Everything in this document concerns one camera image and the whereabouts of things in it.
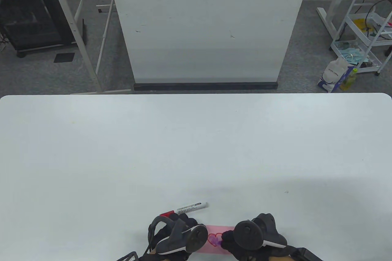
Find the person's right hand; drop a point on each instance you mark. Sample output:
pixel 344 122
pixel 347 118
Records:
pixel 228 239

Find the person's left hand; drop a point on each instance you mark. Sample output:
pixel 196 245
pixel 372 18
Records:
pixel 185 220

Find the white marker pen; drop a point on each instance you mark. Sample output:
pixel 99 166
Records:
pixel 190 207

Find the pink heart outline paper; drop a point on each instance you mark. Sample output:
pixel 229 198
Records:
pixel 214 228

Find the person's left forearm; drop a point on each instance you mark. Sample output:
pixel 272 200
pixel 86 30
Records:
pixel 154 252

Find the person's right forearm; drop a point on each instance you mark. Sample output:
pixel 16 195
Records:
pixel 280 258

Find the black left hand controller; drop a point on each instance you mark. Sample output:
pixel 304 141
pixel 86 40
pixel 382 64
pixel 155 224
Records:
pixel 196 238

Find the black hand controller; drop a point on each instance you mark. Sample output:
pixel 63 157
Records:
pixel 196 238
pixel 249 233

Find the black right hand controller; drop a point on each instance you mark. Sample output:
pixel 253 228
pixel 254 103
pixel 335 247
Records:
pixel 249 233

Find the black board base bar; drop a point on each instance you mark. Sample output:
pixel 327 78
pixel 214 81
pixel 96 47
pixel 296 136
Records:
pixel 205 86

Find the white standing board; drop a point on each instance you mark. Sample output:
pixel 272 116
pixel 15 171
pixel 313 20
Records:
pixel 208 28

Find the white plastic bag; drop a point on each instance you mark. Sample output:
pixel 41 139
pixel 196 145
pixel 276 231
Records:
pixel 333 72

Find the yellow bottle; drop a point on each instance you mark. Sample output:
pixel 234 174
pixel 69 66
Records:
pixel 349 80

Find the black floor mat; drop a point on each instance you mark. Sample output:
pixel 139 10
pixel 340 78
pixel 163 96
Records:
pixel 64 57

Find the teal cloth pile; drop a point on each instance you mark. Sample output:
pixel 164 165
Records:
pixel 352 53

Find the white stand leg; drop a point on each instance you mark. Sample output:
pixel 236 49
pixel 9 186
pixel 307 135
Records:
pixel 326 20

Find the white utility cart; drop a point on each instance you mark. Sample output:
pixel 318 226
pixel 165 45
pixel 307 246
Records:
pixel 355 30

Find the yellow item on cart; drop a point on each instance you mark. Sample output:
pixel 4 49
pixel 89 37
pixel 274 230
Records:
pixel 361 24

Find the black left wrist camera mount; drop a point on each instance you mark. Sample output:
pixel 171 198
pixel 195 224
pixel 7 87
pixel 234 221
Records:
pixel 130 257

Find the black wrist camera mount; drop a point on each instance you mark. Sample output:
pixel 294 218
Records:
pixel 306 255
pixel 130 257

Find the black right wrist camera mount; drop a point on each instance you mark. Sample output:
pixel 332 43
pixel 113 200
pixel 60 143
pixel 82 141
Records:
pixel 306 255

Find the white metal frame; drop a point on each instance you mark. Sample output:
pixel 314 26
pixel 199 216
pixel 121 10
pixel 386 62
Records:
pixel 72 25

